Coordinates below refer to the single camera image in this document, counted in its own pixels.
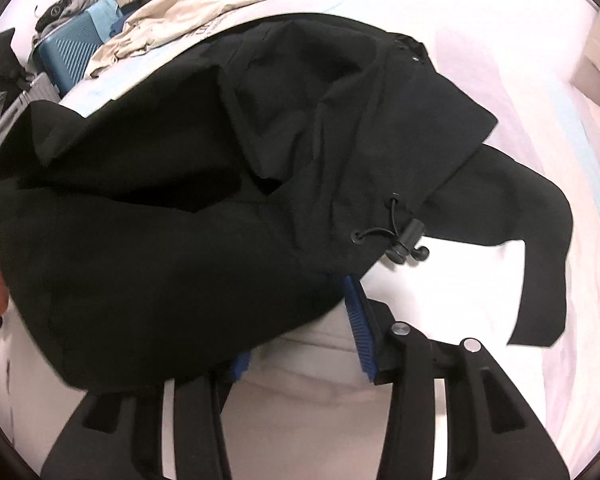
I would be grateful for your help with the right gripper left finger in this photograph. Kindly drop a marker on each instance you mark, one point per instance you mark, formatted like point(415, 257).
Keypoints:
point(120, 436)

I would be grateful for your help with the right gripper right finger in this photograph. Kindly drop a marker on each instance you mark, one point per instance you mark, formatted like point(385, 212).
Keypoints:
point(493, 433)

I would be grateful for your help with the black and white jacket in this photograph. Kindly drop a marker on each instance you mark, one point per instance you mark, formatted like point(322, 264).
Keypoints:
point(221, 203)

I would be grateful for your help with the black backpack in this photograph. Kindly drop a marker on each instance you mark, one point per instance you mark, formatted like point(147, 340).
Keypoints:
point(14, 78)

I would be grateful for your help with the silver hard suitcase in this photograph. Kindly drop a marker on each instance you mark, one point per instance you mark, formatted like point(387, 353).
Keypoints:
point(41, 89)

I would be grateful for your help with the teal hard suitcase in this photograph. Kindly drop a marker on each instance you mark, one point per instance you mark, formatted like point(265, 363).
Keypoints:
point(64, 53)

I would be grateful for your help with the clutter pile on suitcase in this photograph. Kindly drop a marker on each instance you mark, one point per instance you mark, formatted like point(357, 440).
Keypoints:
point(61, 11)

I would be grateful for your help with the blue folded cloth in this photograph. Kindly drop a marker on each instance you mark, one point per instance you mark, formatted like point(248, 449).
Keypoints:
point(107, 18)

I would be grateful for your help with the striped bed sheet mattress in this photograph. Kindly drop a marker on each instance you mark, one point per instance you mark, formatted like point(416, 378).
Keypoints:
point(302, 410)

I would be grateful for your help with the beige garment on bed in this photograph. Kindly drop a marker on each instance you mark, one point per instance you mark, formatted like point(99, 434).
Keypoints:
point(155, 24)

